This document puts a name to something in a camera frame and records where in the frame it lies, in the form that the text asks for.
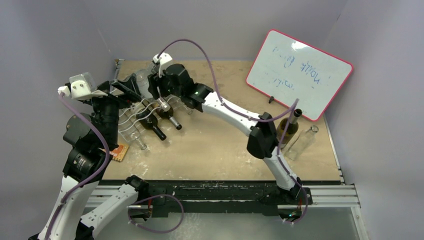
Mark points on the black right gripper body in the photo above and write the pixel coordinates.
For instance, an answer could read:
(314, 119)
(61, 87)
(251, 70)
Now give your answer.
(154, 86)

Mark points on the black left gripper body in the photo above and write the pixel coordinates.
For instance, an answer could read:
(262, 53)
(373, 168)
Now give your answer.
(111, 104)

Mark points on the tall clear bottle silver cap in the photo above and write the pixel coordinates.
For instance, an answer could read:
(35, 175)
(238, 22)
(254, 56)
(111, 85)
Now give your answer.
(143, 73)

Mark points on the olive wine bottle beige label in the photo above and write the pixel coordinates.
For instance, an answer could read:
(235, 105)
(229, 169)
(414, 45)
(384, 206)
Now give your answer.
(165, 111)

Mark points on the dark green wine bottle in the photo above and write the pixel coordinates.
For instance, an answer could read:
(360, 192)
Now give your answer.
(150, 122)

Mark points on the dark wine bottle foil neck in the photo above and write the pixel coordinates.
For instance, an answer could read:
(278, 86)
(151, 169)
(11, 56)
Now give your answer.
(288, 127)

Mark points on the round clear bottle silver cap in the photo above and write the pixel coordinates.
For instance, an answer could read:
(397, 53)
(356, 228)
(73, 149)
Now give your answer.
(143, 86)

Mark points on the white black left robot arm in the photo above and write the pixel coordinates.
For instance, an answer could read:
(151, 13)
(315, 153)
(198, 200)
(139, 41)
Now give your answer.
(92, 138)

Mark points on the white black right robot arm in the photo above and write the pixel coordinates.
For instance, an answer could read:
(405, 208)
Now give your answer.
(260, 129)

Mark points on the clear glass bottle lying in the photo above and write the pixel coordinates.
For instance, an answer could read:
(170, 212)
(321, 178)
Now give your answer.
(304, 140)

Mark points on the pink framed whiteboard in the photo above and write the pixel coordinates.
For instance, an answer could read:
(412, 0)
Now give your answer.
(288, 69)

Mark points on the white wire wine rack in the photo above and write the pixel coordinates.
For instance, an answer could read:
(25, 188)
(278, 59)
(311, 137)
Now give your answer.
(128, 119)

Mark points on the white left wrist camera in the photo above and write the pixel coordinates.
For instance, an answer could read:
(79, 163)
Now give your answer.
(81, 87)

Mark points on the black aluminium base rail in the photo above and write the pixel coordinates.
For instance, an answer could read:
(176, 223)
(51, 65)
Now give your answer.
(159, 198)

